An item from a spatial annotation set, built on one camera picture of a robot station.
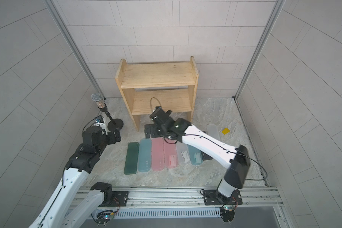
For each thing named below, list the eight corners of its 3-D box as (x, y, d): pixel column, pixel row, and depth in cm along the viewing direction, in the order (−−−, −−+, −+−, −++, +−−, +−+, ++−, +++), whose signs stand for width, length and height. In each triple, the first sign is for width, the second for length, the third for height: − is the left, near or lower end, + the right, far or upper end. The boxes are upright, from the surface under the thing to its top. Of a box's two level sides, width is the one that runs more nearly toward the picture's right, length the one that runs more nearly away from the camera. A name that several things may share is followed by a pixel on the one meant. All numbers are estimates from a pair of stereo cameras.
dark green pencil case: (124, 174, 81) (123, 173, 79) (128, 144, 93) (127, 142, 91) (137, 173, 81) (136, 172, 79) (140, 143, 93) (139, 141, 91)
